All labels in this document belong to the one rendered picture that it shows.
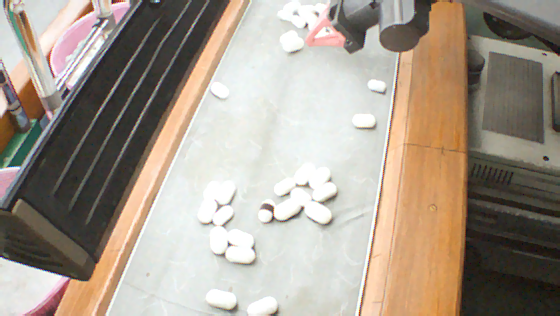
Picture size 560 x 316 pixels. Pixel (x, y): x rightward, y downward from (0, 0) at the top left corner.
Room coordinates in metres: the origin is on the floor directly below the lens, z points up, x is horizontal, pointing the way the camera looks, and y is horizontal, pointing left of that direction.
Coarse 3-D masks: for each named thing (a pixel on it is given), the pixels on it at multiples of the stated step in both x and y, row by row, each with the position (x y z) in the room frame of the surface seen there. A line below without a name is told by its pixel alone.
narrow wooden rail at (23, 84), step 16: (80, 0) 0.99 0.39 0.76; (112, 0) 1.06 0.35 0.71; (64, 16) 0.94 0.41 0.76; (80, 16) 0.94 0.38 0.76; (48, 32) 0.89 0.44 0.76; (48, 48) 0.83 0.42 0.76; (48, 64) 0.81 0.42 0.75; (16, 80) 0.75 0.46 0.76; (0, 96) 0.71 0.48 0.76; (32, 96) 0.74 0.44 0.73; (0, 112) 0.67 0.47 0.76; (32, 112) 0.72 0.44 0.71; (0, 128) 0.64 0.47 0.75; (16, 128) 0.67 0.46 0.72; (0, 144) 0.63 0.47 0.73
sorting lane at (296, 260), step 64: (256, 0) 0.96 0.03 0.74; (320, 0) 0.95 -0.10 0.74; (256, 64) 0.76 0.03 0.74; (320, 64) 0.75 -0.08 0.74; (384, 64) 0.74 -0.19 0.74; (192, 128) 0.61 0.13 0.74; (256, 128) 0.61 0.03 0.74; (320, 128) 0.60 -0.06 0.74; (384, 128) 0.59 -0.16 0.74; (192, 192) 0.49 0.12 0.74; (256, 192) 0.48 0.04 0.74; (192, 256) 0.39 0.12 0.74; (256, 256) 0.38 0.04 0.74; (320, 256) 0.37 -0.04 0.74
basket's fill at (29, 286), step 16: (0, 272) 0.37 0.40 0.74; (16, 272) 0.37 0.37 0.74; (32, 272) 0.37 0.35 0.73; (48, 272) 0.37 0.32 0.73; (0, 288) 0.35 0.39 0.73; (16, 288) 0.35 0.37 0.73; (32, 288) 0.35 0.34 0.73; (48, 288) 0.35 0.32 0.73; (0, 304) 0.32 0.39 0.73; (16, 304) 0.32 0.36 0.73; (32, 304) 0.32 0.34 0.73
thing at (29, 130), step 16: (0, 64) 0.67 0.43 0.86; (0, 80) 0.66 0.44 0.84; (16, 96) 0.68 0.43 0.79; (16, 112) 0.66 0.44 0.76; (32, 128) 0.67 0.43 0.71; (16, 144) 0.64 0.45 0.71; (32, 144) 0.66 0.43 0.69; (0, 160) 0.60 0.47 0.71; (16, 160) 0.61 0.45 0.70; (0, 192) 0.55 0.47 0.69
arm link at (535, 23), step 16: (448, 0) 0.65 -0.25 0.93; (464, 0) 0.60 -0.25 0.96; (480, 0) 0.55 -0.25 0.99; (496, 0) 0.53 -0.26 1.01; (512, 0) 0.51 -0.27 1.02; (528, 0) 0.49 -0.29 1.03; (544, 0) 0.48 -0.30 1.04; (512, 16) 0.50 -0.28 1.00; (528, 16) 0.47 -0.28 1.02; (544, 16) 0.46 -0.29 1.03; (544, 32) 0.45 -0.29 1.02
